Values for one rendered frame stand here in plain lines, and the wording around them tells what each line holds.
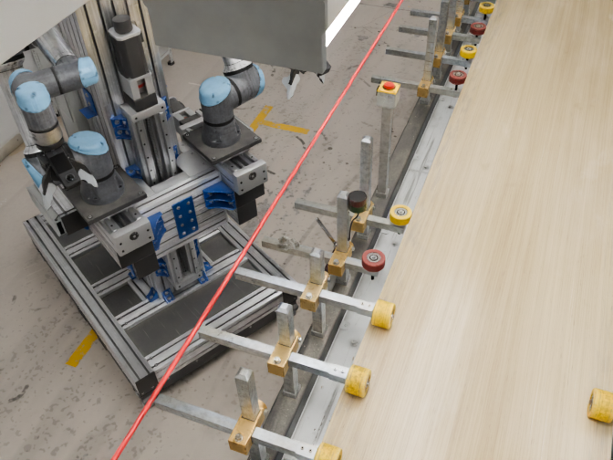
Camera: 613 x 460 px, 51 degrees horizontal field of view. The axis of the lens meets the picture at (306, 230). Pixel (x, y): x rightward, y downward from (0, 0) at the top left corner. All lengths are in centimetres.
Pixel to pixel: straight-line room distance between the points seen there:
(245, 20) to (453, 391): 161
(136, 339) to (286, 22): 265
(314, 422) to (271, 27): 185
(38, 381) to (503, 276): 211
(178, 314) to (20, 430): 82
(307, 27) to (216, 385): 269
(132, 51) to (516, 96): 168
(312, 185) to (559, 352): 219
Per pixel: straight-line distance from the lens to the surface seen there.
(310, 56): 39
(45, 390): 322
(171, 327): 297
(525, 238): 236
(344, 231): 219
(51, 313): 350
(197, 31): 42
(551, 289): 222
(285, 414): 208
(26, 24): 22
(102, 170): 227
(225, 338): 194
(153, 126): 246
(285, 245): 229
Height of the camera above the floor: 250
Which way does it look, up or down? 44 degrees down
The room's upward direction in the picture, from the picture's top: 3 degrees counter-clockwise
